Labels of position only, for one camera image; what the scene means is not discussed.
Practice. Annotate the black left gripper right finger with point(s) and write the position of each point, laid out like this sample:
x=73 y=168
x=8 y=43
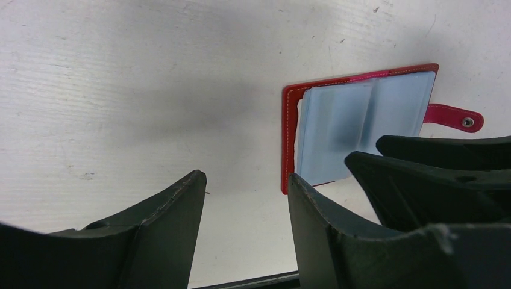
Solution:
x=336 y=248

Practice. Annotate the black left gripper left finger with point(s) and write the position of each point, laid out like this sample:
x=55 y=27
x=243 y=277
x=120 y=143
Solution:
x=148 y=245

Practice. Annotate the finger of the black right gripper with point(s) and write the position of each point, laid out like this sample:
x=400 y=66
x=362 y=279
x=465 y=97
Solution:
x=458 y=154
x=407 y=196

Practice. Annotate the red leather card holder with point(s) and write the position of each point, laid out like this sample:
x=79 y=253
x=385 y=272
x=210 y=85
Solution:
x=325 y=120

